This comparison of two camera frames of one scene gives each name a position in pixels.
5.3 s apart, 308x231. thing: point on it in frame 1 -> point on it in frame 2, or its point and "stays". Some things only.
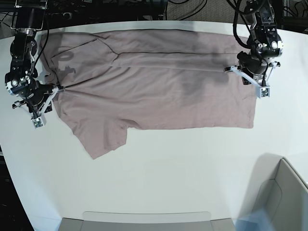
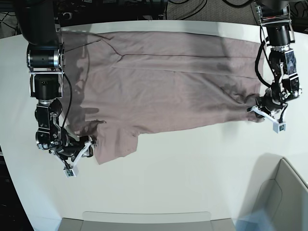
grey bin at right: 275,188 stays
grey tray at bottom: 147,221 stays
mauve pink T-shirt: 114,81 stays
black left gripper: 38,95 -> 73,147
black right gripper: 249,61 -> 266,102
